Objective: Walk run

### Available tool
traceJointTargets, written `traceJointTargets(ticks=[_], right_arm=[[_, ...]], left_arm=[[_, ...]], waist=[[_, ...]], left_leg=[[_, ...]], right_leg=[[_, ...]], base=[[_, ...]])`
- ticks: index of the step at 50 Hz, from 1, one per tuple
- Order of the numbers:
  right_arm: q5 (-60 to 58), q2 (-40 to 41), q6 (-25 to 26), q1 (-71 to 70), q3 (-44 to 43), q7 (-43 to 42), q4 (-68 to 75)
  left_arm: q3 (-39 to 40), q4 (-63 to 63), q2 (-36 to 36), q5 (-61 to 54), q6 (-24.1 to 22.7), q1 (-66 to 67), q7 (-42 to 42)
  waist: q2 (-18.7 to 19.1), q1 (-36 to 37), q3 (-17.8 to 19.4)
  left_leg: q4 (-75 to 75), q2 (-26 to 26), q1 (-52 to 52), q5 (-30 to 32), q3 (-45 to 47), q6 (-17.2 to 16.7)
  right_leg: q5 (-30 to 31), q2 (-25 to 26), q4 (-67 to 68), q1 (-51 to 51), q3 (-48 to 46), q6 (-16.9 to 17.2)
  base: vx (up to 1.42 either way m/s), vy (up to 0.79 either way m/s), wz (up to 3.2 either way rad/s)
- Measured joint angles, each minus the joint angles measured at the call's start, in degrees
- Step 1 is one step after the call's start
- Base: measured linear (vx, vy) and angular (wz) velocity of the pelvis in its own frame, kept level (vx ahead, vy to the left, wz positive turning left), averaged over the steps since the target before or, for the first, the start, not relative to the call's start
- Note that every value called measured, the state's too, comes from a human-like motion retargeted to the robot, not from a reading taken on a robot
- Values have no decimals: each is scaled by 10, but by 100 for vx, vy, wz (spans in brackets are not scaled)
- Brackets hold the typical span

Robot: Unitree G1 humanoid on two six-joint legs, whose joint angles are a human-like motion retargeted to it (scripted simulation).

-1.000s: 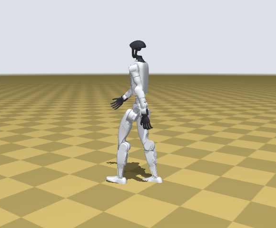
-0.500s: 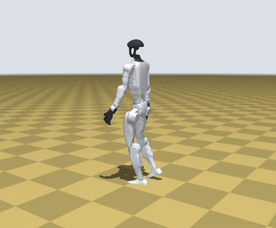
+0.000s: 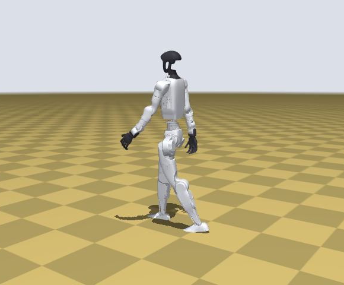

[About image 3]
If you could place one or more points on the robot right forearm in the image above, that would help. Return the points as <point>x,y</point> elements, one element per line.
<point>190,121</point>

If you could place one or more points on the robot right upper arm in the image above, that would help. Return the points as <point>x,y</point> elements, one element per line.
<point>187,103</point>

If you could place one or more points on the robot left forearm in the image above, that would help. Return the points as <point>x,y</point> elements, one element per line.
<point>145,118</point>

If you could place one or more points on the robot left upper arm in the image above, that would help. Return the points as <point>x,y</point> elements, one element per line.
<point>161,88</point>

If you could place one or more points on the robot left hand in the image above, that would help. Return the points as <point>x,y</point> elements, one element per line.
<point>127,139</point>

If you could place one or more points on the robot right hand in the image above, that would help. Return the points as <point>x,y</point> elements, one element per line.
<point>192,142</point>

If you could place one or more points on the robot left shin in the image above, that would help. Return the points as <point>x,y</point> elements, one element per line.
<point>186,199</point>

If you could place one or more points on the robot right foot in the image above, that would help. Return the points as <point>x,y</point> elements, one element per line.
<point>166,216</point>

